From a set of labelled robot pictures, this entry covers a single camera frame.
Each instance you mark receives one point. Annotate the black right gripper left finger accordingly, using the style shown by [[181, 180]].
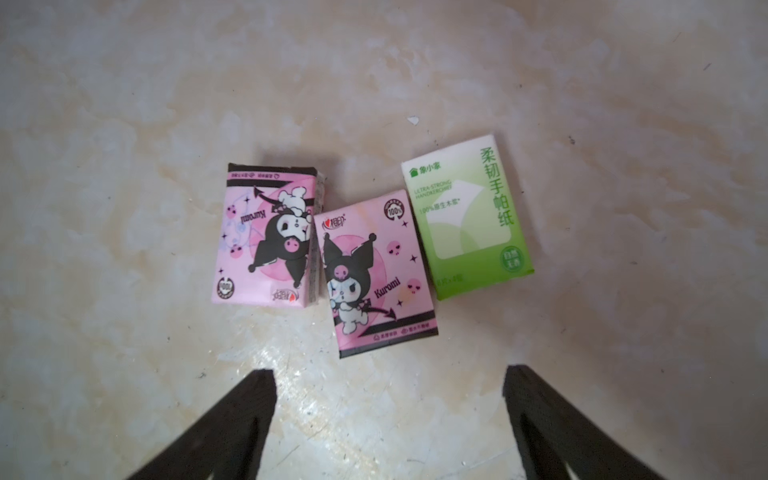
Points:
[[227, 442]]

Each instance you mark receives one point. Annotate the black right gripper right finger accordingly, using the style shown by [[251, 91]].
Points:
[[555, 440]]

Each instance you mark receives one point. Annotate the pink cartoon tissue pack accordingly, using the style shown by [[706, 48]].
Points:
[[266, 246], [375, 275]]

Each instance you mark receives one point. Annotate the green tissue pack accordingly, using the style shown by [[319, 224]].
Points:
[[466, 217]]

